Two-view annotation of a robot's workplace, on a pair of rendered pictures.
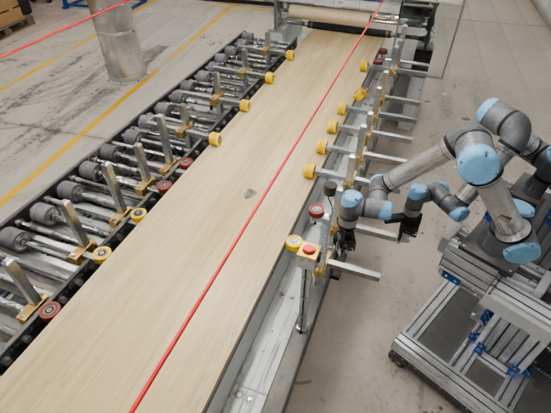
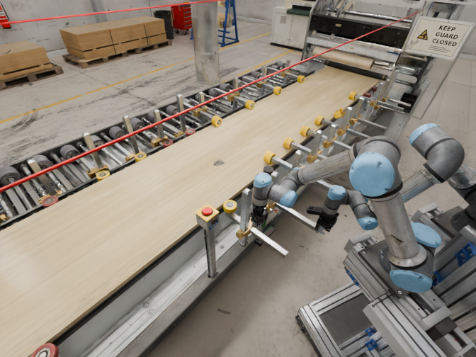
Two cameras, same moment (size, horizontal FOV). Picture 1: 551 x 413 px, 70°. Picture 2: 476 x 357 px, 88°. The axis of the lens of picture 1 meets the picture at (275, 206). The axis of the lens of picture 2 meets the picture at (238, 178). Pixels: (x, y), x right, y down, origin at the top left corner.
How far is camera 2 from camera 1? 0.63 m
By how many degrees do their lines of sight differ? 14
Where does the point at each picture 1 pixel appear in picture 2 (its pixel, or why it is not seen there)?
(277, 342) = (193, 276)
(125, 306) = (92, 213)
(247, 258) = (189, 207)
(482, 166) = (372, 177)
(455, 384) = not seen: outside the picture
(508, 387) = not seen: outside the picture
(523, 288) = (411, 314)
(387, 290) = (317, 266)
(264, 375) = (171, 298)
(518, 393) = not seen: outside the picture
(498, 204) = (389, 222)
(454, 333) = (355, 322)
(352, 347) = (271, 300)
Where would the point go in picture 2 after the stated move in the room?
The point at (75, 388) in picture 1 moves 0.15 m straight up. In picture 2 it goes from (26, 257) to (8, 239)
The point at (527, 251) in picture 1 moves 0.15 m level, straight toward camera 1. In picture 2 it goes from (414, 281) to (382, 301)
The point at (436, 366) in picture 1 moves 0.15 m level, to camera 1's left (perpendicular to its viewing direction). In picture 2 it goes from (326, 344) to (302, 334)
